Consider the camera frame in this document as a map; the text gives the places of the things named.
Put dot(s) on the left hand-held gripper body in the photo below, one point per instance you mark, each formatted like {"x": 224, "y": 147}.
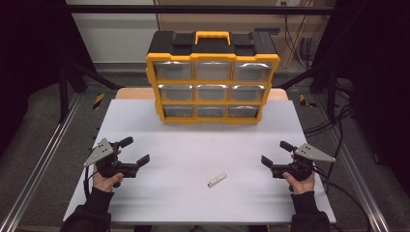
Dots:
{"x": 100, "y": 153}

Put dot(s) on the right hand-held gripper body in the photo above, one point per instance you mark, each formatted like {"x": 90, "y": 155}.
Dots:
{"x": 309, "y": 153}

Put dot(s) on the white nail clipper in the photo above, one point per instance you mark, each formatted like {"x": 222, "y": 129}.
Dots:
{"x": 217, "y": 180}

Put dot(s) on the person's left hand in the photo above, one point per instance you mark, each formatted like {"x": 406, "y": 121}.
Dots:
{"x": 104, "y": 183}

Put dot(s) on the person's right hand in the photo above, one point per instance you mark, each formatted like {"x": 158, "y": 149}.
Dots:
{"x": 303, "y": 186}

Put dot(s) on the yellow black hazard tape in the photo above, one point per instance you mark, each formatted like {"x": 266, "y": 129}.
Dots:
{"x": 98, "y": 101}
{"x": 304, "y": 101}

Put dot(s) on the black metal stand strut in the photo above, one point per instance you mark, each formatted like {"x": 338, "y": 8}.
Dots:
{"x": 64, "y": 93}
{"x": 331, "y": 93}

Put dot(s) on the yellow and black drawer organizer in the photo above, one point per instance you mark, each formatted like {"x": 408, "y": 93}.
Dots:
{"x": 212, "y": 82}

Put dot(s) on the black curtain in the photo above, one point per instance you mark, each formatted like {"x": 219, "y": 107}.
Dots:
{"x": 377, "y": 80}
{"x": 29, "y": 64}

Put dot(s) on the aluminium frame rail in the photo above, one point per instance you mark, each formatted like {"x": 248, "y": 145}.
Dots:
{"x": 38, "y": 164}
{"x": 357, "y": 174}

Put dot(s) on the black horizontal frame bar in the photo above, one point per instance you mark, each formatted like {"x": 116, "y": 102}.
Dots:
{"x": 193, "y": 9}

